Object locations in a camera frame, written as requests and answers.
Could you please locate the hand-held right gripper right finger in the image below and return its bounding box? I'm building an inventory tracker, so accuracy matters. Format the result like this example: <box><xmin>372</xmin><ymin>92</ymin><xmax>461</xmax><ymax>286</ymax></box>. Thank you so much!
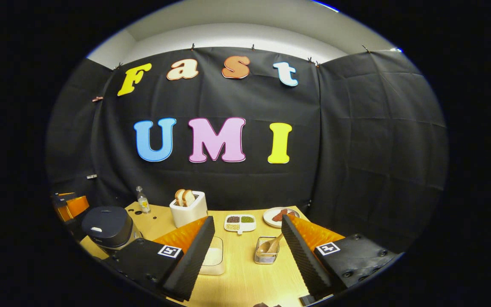
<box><xmin>281</xmin><ymin>214</ymin><xmax>399</xmax><ymax>301</ymax></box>

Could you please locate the white round plate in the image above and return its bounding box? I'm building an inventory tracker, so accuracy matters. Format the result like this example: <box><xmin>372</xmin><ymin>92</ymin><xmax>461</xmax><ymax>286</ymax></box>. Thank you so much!
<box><xmin>263</xmin><ymin>207</ymin><xmax>300</xmax><ymax>228</ymax></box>

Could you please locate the clear box of rice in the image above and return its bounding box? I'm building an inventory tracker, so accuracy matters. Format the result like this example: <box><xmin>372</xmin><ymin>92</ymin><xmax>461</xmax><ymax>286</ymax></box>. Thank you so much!
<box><xmin>199</xmin><ymin>237</ymin><xmax>226</xmax><ymax>275</ymax></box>

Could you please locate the silver black rice cooker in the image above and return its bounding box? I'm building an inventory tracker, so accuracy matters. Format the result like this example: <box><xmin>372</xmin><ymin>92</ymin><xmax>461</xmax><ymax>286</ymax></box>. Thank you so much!
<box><xmin>81</xmin><ymin>206</ymin><xmax>144</xmax><ymax>250</ymax></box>

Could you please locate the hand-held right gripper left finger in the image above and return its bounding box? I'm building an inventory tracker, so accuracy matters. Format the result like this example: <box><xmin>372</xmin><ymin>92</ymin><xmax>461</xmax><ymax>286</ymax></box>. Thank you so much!
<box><xmin>105</xmin><ymin>216</ymin><xmax>216</xmax><ymax>301</ymax></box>

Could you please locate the wooden spoon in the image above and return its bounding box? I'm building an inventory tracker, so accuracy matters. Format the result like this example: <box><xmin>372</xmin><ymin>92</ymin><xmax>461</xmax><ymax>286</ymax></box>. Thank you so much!
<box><xmin>257</xmin><ymin>233</ymin><xmax>284</xmax><ymax>256</ymax></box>

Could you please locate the metal wire chopstick holder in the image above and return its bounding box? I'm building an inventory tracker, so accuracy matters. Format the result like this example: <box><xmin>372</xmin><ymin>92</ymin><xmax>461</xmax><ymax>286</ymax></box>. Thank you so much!
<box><xmin>254</xmin><ymin>236</ymin><xmax>280</xmax><ymax>265</ymax></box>

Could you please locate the white divided bean dish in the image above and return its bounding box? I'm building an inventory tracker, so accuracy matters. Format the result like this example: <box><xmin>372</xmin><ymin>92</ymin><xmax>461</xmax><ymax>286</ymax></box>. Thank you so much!
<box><xmin>224</xmin><ymin>214</ymin><xmax>257</xmax><ymax>235</ymax></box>

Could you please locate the black backdrop cloth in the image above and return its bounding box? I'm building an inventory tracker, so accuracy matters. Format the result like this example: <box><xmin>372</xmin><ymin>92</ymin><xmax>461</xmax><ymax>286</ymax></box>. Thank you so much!
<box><xmin>45</xmin><ymin>47</ymin><xmax>448</xmax><ymax>256</ymax></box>

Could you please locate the small glass bottle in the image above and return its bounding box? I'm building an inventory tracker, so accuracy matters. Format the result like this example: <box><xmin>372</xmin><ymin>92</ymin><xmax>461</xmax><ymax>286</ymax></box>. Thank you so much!
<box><xmin>136</xmin><ymin>186</ymin><xmax>151</xmax><ymax>214</ymax></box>

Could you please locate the white toaster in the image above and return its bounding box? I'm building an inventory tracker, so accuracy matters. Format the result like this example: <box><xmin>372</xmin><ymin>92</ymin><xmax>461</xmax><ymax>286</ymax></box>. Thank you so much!
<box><xmin>169</xmin><ymin>191</ymin><xmax>208</xmax><ymax>228</ymax></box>

